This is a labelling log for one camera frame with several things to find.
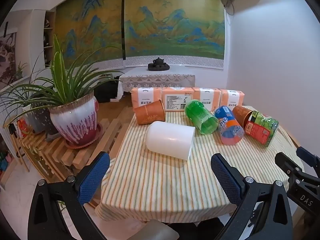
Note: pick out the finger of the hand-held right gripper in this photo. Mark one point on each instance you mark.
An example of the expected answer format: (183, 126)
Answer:
(287, 163)
(308, 156)

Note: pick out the black bag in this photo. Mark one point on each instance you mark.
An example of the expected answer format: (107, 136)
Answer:
(106, 90)

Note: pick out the grey plant pot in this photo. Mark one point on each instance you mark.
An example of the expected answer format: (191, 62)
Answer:
(33, 120)

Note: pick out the white plastic cup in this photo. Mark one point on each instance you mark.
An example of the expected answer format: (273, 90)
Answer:
(170, 140)

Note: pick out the tree painting wall scroll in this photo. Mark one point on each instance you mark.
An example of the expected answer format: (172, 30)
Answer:
(7, 55)

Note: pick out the green plastic cup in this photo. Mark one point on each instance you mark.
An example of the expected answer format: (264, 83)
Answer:
(200, 116)

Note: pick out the blue and orange cup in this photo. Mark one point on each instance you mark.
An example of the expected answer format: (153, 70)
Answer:
(228, 127)

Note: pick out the green striped-leaf plant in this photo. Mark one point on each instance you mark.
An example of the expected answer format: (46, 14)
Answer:
(60, 80)

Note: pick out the red packet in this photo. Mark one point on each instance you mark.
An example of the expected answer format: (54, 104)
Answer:
(23, 128)

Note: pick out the striped tablecloth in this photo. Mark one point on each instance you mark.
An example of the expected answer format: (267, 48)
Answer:
(162, 185)

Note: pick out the pink pot saucer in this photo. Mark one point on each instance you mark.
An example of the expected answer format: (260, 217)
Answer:
(96, 135)

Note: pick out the thin-leaf green plant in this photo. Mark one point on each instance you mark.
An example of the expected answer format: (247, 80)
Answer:
(15, 97)

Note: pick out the white and purple ceramic pot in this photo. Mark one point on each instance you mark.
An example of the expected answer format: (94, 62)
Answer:
(75, 122)

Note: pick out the dark speckled plant pot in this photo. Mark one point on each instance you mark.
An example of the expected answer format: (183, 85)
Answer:
(48, 121)

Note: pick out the orange paper cup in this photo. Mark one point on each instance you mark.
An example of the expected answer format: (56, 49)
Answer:
(148, 112)
(239, 115)

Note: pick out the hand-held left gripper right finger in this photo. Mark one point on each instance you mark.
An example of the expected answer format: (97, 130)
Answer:
(226, 177)

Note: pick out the white shelf unit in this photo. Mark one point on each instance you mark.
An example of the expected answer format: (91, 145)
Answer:
(40, 35)

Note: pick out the white lace tablecloth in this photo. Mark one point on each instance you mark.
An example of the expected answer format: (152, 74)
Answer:
(155, 80)

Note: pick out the wide landscape wall hanging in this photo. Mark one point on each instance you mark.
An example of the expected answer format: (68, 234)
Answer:
(175, 22)

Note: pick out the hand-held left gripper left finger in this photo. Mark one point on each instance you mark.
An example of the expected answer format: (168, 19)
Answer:
(91, 180)

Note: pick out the wooden slatted bench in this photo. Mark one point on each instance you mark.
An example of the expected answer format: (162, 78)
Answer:
(75, 155)

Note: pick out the dark teapot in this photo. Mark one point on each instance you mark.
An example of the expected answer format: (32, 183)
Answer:
(159, 61)

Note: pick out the green cup with red label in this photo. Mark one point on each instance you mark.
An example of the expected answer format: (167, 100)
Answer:
(262, 130)

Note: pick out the orange tissue pack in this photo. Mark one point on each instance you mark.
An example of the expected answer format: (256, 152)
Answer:
(207, 97)
(145, 96)
(177, 98)
(232, 98)

